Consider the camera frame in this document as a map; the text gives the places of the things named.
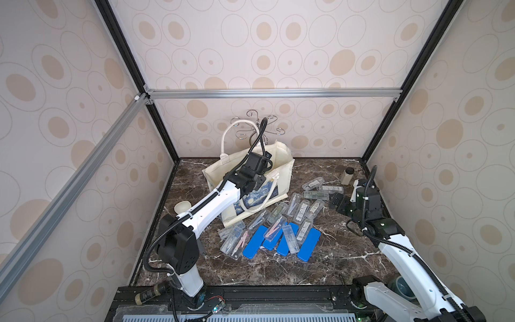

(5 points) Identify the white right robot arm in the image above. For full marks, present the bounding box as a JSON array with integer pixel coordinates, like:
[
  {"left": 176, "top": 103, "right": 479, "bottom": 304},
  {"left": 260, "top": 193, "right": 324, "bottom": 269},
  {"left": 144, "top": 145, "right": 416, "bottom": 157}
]
[{"left": 329, "top": 186, "right": 486, "bottom": 321}]

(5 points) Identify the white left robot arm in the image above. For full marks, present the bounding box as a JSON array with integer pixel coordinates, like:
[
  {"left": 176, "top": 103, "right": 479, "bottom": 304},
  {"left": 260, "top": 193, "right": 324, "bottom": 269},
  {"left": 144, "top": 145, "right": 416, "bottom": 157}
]
[{"left": 150, "top": 152, "right": 273, "bottom": 298}]

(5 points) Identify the starry night canvas bag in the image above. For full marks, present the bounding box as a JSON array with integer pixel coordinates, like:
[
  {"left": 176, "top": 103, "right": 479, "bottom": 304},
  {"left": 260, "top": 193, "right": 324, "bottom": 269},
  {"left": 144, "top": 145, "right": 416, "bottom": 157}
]
[{"left": 203, "top": 118, "right": 295, "bottom": 227}]

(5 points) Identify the clear compass case back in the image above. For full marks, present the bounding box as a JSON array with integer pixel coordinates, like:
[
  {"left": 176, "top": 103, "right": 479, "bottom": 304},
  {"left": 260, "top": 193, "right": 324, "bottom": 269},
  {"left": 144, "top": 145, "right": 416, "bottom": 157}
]
[{"left": 302, "top": 177, "right": 325, "bottom": 191}]

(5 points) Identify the clear case pink compass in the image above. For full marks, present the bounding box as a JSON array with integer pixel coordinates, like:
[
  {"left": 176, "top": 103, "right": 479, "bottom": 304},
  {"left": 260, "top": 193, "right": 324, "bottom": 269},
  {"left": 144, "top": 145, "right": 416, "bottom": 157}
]
[{"left": 264, "top": 216, "right": 288, "bottom": 241}]

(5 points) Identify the clear compass case white label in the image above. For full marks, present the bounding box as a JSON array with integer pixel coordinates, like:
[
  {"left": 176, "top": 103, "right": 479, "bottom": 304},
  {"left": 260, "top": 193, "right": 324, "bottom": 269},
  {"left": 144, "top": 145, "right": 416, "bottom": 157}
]
[{"left": 292, "top": 200, "right": 310, "bottom": 224}]

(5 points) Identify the clear compass case far left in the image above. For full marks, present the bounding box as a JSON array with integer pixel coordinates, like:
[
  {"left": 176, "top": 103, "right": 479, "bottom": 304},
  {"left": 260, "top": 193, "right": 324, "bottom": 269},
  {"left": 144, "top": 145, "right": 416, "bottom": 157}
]
[{"left": 220, "top": 227, "right": 247, "bottom": 259}]

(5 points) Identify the small jar black lid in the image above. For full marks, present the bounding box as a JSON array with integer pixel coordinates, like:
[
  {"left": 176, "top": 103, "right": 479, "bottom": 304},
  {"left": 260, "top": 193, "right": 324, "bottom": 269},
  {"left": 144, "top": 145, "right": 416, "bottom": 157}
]
[{"left": 340, "top": 167, "right": 355, "bottom": 186}]

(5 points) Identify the silver metal hook stand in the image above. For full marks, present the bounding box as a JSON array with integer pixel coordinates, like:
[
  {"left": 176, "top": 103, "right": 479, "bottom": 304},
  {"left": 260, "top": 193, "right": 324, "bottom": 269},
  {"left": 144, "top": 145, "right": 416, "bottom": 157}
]
[{"left": 231, "top": 109, "right": 286, "bottom": 145}]

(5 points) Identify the teal ceramic cup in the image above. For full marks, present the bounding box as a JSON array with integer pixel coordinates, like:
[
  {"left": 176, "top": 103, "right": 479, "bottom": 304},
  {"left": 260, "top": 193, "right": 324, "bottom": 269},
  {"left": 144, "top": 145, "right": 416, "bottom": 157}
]
[{"left": 388, "top": 276, "right": 417, "bottom": 302}]

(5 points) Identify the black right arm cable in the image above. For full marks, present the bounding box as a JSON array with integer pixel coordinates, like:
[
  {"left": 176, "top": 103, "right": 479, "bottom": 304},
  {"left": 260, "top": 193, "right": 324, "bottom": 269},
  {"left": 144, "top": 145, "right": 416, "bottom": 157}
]
[{"left": 345, "top": 164, "right": 464, "bottom": 315}]

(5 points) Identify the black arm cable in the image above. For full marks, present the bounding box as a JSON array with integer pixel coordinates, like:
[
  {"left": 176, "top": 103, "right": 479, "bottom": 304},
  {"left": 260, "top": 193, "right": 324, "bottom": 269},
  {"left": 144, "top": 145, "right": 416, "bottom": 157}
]
[
  {"left": 142, "top": 116, "right": 270, "bottom": 275},
  {"left": 345, "top": 164, "right": 464, "bottom": 315}
]

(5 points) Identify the horizontal aluminium rail back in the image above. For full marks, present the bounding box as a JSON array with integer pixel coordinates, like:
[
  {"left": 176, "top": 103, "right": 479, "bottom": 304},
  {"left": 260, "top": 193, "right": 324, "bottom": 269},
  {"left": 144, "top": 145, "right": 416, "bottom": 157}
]
[{"left": 148, "top": 87, "right": 402, "bottom": 99}]

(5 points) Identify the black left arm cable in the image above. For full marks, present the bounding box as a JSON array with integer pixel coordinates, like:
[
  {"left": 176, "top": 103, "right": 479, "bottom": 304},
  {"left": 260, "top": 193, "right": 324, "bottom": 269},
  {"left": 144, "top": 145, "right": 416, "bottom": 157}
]
[{"left": 142, "top": 116, "right": 270, "bottom": 275}]

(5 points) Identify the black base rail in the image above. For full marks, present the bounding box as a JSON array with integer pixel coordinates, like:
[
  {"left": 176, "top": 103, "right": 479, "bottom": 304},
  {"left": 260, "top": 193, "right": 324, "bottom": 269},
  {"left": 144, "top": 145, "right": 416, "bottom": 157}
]
[{"left": 106, "top": 283, "right": 388, "bottom": 321}]

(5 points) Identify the black corner frame post left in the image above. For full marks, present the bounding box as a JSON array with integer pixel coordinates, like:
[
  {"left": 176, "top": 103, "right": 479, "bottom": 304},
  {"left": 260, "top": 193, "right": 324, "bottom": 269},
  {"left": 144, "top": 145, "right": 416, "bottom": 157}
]
[{"left": 94, "top": 0, "right": 181, "bottom": 164}]

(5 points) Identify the black corner frame post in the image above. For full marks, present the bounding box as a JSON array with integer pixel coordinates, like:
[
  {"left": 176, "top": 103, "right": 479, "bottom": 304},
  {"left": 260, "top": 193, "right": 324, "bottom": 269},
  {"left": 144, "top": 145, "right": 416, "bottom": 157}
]
[
  {"left": 94, "top": 0, "right": 181, "bottom": 164},
  {"left": 362, "top": 0, "right": 465, "bottom": 167}
]

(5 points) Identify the black corner frame post right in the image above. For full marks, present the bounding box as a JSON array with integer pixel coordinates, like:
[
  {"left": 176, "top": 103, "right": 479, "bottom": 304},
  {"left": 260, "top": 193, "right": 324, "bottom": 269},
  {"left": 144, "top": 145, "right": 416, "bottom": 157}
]
[{"left": 362, "top": 0, "right": 465, "bottom": 167}]

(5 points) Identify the diagonal aluminium rail left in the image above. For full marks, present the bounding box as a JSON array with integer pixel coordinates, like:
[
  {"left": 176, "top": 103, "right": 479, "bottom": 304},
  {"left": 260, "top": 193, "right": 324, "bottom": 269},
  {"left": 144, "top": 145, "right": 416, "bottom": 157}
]
[{"left": 1, "top": 93, "right": 150, "bottom": 301}]

